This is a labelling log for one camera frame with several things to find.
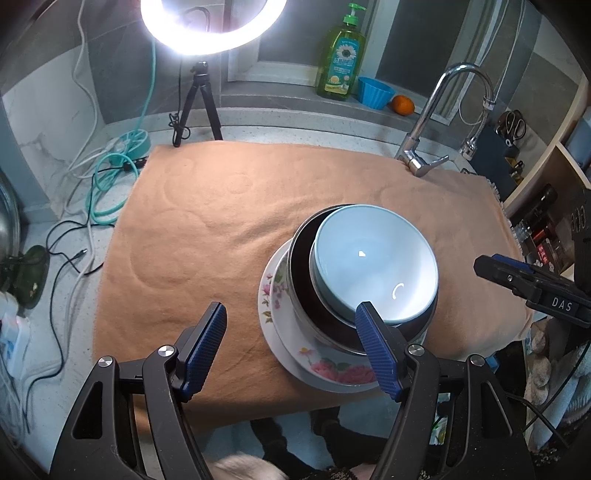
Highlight light blue ceramic bowl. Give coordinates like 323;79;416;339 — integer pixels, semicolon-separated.
309;205;439;326

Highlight dark blue knife holder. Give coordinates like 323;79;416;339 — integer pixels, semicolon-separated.
471;124;527;197

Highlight small pink floral plate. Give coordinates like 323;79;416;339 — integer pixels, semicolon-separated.
270;251;428;386

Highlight large pink floral plate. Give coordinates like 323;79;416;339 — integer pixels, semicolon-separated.
257;240;430;394

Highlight white cable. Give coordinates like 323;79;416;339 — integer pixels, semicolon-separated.
65;0;121;217

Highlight green dish soap bottle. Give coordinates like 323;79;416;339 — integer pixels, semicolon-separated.
316;2;368;100

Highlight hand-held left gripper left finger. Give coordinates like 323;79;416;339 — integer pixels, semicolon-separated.
48;302;228;480

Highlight person's right leg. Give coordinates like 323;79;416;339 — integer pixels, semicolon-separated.
313;408;395;480

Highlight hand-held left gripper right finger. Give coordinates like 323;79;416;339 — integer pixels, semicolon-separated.
355;301;536;480

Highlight chrome faucet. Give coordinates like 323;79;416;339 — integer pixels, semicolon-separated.
394;62;495;178

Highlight black tripod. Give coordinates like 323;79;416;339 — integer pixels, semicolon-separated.
173;60;225;148

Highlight thin black cable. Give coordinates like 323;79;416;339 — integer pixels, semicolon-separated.
18;219;105;407

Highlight white shelf unit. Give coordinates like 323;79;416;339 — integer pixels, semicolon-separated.
503;69;591;217

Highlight person's leg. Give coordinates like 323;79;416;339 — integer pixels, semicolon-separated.
249;418;298;464
313;408;395;480

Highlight red label jar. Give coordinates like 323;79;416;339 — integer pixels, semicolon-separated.
531;226;573;273

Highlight dark green round object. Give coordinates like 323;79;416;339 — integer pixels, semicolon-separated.
0;246;51;309

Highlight steel pot lid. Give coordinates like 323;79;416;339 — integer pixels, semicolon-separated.
0;171;21;264

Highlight dark bottle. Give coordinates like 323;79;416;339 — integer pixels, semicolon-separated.
531;184;558;217

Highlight person's left forearm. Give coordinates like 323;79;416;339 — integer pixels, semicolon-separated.
208;455;287;480

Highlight grey window frame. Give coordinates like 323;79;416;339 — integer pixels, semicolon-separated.
226;0;522;125

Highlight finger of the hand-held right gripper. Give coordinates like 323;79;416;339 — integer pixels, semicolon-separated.
473;254;543;305

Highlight black scissors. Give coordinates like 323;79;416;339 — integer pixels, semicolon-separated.
501;110;527;141

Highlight large steel bowl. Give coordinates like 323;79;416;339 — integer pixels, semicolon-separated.
288;203;439;356

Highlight person's left leg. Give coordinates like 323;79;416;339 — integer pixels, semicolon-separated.
249;418;298;464

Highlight blue ribbed cup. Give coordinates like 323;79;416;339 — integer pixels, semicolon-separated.
358;76;395;110

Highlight white power strip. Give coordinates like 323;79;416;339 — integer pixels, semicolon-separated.
0;295;31;370

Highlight brown cloth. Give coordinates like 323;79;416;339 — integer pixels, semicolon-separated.
92;142;536;423

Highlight white ring light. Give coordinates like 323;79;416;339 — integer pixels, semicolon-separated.
140;0;289;58

